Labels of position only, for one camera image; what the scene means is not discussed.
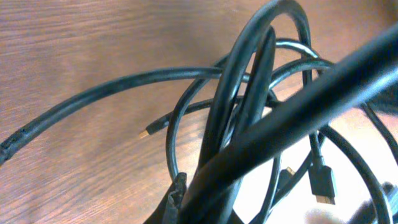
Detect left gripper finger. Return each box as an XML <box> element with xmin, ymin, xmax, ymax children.
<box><xmin>144</xmin><ymin>172</ymin><xmax>187</xmax><ymax>224</ymax></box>

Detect thick black usb cable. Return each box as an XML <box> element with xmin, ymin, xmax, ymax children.
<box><xmin>0</xmin><ymin>0</ymin><xmax>398</xmax><ymax>224</ymax></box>

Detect thin black usb cable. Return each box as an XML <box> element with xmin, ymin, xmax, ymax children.
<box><xmin>138</xmin><ymin>37</ymin><xmax>398</xmax><ymax>224</ymax></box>

